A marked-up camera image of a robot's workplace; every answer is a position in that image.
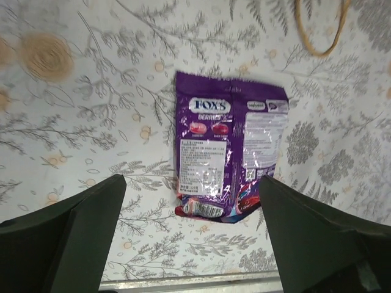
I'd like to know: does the red brown paper bag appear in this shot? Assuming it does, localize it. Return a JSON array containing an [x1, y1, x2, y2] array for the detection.
[[293, 1, 351, 59]]

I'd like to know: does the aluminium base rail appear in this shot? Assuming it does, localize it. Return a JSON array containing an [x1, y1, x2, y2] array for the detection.
[[99, 271, 283, 292]]

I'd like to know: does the floral table mat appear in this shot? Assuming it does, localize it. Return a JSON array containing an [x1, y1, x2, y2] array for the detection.
[[1, 1, 390, 281]]

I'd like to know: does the purple snack packet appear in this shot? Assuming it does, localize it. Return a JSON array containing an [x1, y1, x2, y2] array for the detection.
[[175, 71, 289, 223]]

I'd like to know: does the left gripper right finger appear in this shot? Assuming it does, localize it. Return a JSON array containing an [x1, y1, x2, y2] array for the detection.
[[259, 176, 390, 292]]

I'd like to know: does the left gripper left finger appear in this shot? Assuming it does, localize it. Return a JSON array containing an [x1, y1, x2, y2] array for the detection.
[[1, 175, 126, 292]]

